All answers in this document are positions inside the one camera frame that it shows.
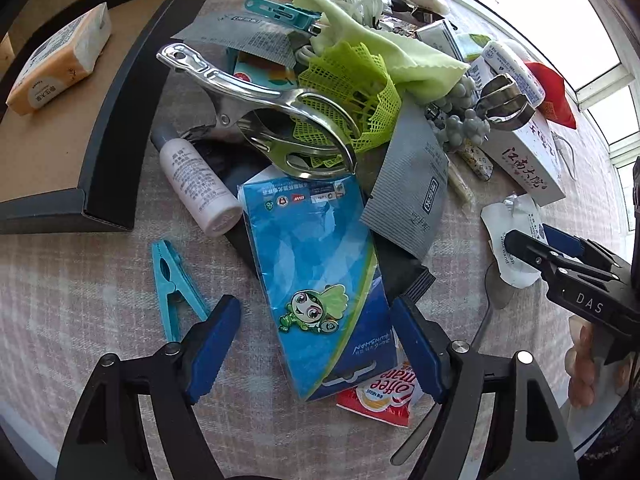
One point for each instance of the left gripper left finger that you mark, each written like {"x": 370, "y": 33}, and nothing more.
{"x": 106, "y": 438}

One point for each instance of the teal clothespin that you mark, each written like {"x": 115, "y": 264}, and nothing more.
{"x": 303, "y": 20}

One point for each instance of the metal spoon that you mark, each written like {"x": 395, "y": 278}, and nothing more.
{"x": 452, "y": 372}

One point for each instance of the blue cartoon tissue pack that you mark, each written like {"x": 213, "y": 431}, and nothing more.
{"x": 319, "y": 271}

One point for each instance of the white blue tube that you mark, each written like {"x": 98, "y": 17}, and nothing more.
{"x": 503, "y": 60}

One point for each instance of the coffee mate sachet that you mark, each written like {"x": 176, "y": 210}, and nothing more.
{"x": 387, "y": 397}

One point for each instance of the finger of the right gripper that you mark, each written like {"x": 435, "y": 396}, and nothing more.
{"x": 544, "y": 258}
{"x": 586, "y": 251}

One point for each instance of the white box red calligraphy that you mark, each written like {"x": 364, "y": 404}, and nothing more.
{"x": 527, "y": 154}

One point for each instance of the orange tissue pack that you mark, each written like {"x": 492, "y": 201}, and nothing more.
{"x": 63, "y": 60}

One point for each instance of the white lotion bottle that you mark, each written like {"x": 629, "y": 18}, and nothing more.
{"x": 210, "y": 203}

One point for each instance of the green mesh net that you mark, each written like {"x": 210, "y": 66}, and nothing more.
{"x": 357, "y": 80}

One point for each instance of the blue plastic clothespin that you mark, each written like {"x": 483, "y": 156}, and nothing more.
{"x": 173, "y": 285}

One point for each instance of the black cardboard tray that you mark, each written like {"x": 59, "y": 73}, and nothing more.
{"x": 75, "y": 165}

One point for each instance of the person's right hand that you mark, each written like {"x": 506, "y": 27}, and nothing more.
{"x": 580, "y": 365}

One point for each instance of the white sachet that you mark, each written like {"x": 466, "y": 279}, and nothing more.
{"x": 510, "y": 224}

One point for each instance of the grey ball cluster toy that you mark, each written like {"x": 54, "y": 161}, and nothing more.
{"x": 453, "y": 118}

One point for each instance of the light green cloth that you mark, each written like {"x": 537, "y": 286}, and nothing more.
{"x": 426, "y": 73}

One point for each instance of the large metal clamp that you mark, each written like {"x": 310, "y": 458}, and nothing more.
{"x": 304, "y": 134}

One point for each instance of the grey sachet packet upper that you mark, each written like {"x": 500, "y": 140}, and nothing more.
{"x": 243, "y": 32}

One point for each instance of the grey sachet packet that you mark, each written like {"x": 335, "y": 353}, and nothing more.
{"x": 406, "y": 202}
{"x": 243, "y": 32}

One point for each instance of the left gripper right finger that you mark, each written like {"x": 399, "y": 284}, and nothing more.
{"x": 527, "y": 438}

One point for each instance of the red pouch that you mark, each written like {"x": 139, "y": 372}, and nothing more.
{"x": 555, "y": 106}

